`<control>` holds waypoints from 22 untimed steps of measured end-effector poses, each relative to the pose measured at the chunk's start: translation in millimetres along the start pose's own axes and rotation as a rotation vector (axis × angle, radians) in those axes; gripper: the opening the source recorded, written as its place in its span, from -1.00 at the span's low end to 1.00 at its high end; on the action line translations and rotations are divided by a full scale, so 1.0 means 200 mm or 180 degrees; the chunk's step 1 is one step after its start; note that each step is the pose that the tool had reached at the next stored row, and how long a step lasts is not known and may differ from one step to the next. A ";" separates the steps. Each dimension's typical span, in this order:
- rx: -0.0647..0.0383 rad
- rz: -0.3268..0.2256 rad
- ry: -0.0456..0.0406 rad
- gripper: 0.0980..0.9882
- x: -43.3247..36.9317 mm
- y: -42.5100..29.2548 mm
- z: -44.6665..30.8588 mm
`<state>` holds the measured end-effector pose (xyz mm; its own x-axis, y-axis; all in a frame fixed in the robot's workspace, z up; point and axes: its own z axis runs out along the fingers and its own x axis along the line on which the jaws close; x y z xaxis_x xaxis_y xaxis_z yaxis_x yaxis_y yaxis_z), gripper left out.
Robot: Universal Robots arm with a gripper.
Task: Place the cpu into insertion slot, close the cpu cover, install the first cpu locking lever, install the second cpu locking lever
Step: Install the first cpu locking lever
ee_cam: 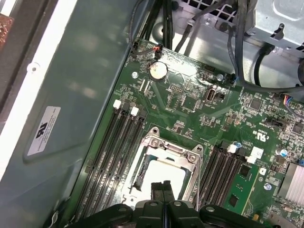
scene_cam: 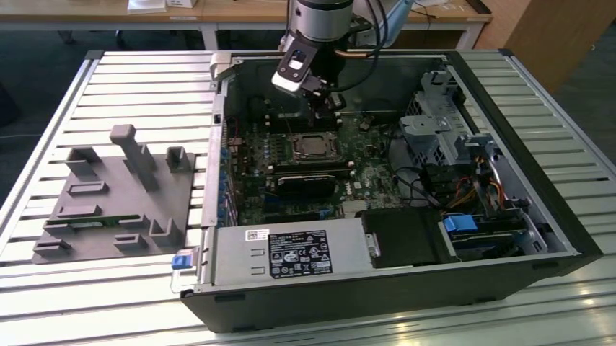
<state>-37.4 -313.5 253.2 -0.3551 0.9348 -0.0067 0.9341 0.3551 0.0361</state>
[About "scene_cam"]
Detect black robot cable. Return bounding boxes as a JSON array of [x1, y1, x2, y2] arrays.
[[336, 0, 388, 93]]

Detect black plastic shroud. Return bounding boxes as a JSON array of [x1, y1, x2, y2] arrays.
[[359, 208, 460, 270]]

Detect blue case latch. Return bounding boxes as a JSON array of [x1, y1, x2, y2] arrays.
[[170, 252, 196, 271]]

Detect blue disk carrier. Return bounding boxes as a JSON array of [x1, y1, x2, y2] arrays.
[[445, 214, 479, 235]]

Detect green motherboard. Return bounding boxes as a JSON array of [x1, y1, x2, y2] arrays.
[[220, 111, 425, 226]]

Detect metal disk bay cage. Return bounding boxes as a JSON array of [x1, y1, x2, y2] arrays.
[[397, 70, 498, 171]]

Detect green RAM stick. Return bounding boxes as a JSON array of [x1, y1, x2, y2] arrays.
[[47, 215, 143, 229], [274, 166, 357, 177]]

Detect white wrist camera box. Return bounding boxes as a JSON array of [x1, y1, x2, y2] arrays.
[[270, 48, 317, 92]]

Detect wooden desk with white frame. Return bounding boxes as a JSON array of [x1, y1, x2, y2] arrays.
[[0, 0, 495, 51]]

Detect grey power supply unit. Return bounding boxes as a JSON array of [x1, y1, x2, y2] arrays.
[[205, 218, 376, 285]]

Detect yellow red orange wire bundle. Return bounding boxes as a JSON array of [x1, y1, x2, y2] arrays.
[[452, 154, 508, 214]]

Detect metal CPU socket cover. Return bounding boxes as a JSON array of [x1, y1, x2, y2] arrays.
[[288, 132, 344, 162]]

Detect black open PC case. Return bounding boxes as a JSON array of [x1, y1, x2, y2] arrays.
[[178, 48, 606, 334]]

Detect CPU socket with metal frame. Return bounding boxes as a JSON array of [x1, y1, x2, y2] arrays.
[[285, 130, 347, 164]]

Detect grey plastic parts rack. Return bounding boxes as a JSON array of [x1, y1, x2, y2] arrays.
[[30, 124, 198, 266]]

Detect silver square CPU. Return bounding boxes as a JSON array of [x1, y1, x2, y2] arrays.
[[297, 136, 332, 154]]

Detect wooden cabinet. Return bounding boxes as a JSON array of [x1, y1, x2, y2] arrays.
[[474, 0, 616, 95]]

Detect black graphics card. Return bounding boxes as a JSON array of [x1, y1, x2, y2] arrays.
[[274, 173, 339, 201]]

